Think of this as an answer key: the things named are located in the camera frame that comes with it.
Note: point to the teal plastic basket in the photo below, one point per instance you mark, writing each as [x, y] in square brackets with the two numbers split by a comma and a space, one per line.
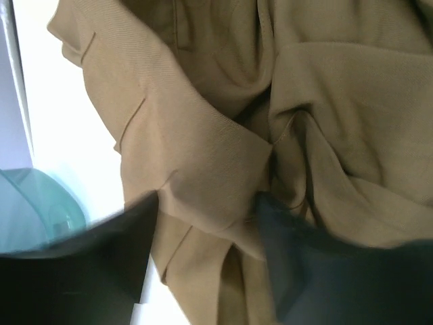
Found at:
[36, 210]

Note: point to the tan skirt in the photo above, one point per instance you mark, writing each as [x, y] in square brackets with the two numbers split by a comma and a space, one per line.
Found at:
[326, 104]

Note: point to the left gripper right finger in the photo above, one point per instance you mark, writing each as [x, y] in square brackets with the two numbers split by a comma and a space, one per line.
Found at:
[317, 278]

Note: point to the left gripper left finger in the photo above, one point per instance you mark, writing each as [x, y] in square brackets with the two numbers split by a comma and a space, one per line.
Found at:
[93, 277]

